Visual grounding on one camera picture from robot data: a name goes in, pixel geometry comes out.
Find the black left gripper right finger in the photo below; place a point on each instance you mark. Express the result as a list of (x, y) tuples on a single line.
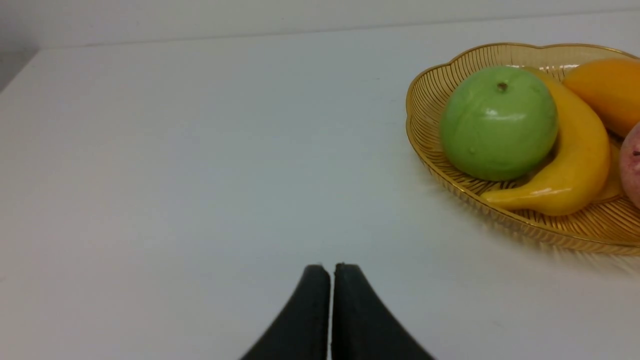
[(362, 326)]

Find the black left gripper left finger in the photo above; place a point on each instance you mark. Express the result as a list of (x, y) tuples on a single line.
[(301, 329)]

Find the amber ribbed plastic fruit plate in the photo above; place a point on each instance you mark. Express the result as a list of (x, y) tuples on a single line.
[(608, 227)]

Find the green apple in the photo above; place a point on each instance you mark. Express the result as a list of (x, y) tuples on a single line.
[(498, 124)]

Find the yellow banana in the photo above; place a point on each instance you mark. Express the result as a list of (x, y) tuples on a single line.
[(579, 169)]

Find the pink peach with leaf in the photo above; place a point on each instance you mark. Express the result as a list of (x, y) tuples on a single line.
[(629, 165)]

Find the orange yellow mango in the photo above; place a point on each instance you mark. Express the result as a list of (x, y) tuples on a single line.
[(611, 87)]

